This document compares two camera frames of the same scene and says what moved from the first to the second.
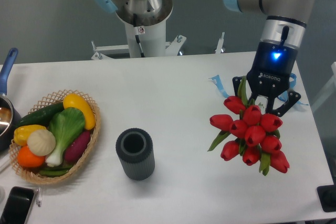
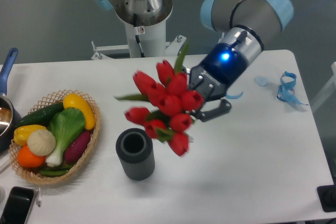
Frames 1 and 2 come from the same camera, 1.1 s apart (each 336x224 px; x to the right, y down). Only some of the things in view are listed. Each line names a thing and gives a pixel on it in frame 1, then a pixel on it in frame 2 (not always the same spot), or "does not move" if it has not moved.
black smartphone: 17,205 does not move
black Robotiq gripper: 274,63 -> 221,66
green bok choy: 66,124 does not move
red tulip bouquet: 249,132 -> 172,99
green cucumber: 42,117 does not move
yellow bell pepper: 22,133 does not move
